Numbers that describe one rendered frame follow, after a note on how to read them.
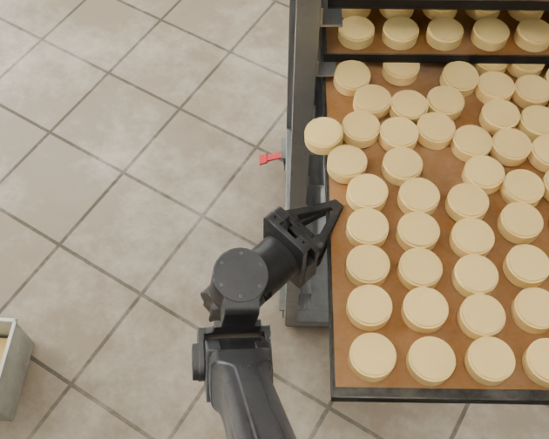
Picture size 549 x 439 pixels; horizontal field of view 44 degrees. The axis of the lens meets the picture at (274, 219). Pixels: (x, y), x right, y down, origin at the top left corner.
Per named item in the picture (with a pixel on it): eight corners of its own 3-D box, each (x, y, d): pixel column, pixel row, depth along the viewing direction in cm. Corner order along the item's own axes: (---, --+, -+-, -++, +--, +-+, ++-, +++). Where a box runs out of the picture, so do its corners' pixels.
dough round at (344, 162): (319, 173, 85) (320, 165, 84) (338, 146, 88) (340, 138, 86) (354, 191, 84) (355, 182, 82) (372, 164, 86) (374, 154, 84)
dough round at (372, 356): (399, 347, 74) (402, 341, 72) (387, 389, 71) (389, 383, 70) (355, 332, 75) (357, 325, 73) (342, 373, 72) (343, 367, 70)
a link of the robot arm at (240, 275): (192, 383, 74) (268, 380, 76) (196, 368, 64) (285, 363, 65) (190, 280, 79) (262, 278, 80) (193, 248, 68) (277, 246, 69)
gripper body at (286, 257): (274, 246, 86) (231, 283, 83) (274, 206, 77) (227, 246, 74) (310, 280, 84) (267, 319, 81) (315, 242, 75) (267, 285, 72)
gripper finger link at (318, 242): (316, 205, 88) (266, 250, 85) (321, 176, 82) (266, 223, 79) (355, 239, 86) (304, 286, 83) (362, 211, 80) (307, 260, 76)
